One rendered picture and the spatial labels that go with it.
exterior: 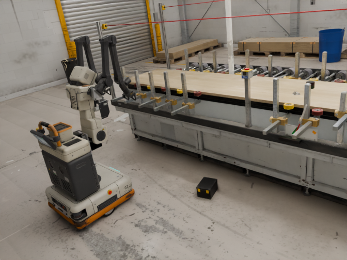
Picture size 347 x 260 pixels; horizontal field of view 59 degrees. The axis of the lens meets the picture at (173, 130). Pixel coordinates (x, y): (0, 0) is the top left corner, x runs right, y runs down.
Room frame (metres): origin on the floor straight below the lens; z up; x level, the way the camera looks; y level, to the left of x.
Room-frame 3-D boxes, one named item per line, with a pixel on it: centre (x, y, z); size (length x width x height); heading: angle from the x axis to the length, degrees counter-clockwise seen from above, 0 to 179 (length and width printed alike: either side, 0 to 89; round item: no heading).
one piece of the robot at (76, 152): (2.63, 0.99, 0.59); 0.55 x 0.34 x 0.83; 43
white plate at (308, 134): (2.18, -0.99, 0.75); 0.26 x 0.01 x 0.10; 43
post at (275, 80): (2.36, -0.86, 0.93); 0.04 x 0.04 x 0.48; 43
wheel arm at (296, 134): (2.09, -0.99, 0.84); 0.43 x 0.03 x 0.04; 133
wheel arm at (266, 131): (2.30, -0.85, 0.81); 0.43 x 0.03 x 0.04; 133
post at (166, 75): (3.27, 0.00, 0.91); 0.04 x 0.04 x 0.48; 43
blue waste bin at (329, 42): (7.27, -3.95, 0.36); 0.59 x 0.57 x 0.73; 133
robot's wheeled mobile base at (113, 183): (2.69, 0.93, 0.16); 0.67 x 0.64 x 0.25; 133
